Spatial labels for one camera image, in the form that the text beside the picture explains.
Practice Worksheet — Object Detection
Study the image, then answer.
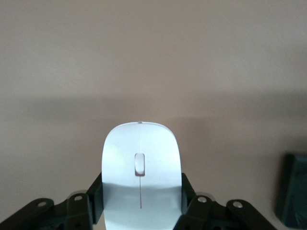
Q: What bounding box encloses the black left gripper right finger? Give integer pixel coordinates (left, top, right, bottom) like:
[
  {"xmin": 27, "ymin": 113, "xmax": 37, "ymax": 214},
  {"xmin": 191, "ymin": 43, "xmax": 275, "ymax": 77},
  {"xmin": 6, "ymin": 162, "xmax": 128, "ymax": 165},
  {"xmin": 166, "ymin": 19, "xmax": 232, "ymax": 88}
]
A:
[{"xmin": 174, "ymin": 172, "xmax": 279, "ymax": 230}]

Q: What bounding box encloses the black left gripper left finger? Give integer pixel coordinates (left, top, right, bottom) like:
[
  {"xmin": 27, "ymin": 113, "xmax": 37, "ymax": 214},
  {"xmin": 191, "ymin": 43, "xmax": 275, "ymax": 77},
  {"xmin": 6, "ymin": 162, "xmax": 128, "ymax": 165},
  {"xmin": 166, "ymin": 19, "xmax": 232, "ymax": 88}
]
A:
[{"xmin": 0, "ymin": 172, "xmax": 105, "ymax": 230}]

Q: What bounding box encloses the black phone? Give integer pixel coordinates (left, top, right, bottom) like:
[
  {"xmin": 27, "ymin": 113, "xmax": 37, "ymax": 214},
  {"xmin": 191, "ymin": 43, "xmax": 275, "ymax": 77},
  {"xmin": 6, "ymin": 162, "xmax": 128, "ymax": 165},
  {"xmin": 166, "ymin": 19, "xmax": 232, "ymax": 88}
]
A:
[{"xmin": 275, "ymin": 152, "xmax": 307, "ymax": 229}]

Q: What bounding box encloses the white computer mouse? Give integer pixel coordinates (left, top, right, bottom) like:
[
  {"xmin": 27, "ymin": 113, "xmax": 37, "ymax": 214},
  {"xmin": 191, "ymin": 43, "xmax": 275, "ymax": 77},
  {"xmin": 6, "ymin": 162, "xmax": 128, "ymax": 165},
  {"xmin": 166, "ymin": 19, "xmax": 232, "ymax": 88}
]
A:
[{"xmin": 100, "ymin": 121, "xmax": 183, "ymax": 230}]

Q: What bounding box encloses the brown table cover mat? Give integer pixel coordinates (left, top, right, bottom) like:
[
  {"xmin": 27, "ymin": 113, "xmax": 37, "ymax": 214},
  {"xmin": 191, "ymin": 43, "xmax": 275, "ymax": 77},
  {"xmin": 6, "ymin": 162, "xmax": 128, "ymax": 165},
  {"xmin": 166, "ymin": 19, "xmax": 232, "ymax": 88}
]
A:
[{"xmin": 0, "ymin": 0, "xmax": 307, "ymax": 230}]

